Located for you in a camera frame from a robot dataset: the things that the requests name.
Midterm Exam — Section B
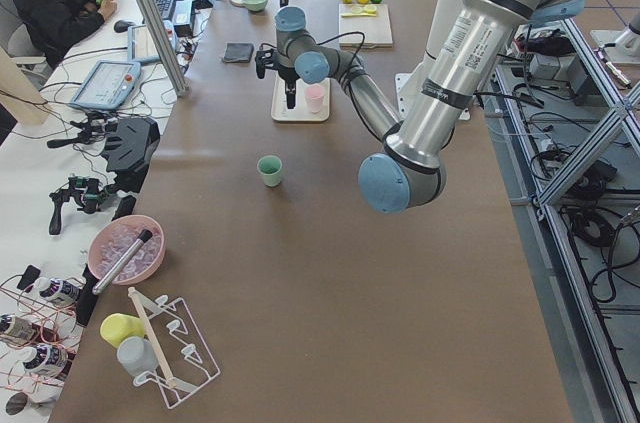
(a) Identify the pink cup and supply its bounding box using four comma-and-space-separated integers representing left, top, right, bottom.
304, 84, 325, 114

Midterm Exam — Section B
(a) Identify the mint green cup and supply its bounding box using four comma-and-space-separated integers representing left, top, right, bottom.
257, 155, 283, 188

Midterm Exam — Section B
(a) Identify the cream rabbit tray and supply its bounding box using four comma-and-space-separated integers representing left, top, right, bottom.
271, 76, 331, 123

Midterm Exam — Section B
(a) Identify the folded grey cloth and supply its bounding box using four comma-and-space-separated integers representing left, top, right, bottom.
222, 42, 254, 63

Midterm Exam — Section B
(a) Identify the yellow plastic knife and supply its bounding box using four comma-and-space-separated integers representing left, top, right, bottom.
340, 13, 378, 18

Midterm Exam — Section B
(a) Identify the wooden cutting board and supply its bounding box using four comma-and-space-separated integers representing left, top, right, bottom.
338, 4, 393, 48

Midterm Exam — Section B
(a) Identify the blue teach pendant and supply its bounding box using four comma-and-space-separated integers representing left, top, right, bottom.
127, 20, 179, 65
69, 60, 141, 111

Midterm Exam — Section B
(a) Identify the metal tool in bowl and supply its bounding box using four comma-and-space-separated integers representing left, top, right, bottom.
92, 229, 153, 295

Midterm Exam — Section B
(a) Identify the pink bowl with ice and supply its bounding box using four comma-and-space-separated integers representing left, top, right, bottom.
87, 214, 167, 286

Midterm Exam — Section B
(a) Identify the yellow cup on rack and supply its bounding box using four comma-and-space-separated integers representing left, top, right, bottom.
100, 313, 146, 348

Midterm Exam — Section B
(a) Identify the grey cup on rack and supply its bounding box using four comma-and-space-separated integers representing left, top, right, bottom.
116, 336, 159, 377

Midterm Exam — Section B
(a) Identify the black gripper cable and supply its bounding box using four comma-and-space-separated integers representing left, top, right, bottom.
314, 30, 367, 82

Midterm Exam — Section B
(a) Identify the aluminium frame post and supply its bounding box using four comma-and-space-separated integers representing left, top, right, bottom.
136, 0, 188, 97

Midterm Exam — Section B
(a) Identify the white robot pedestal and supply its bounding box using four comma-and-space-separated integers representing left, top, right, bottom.
395, 0, 462, 117

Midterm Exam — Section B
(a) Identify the white wire cup rack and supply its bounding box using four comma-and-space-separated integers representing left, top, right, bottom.
128, 287, 222, 410

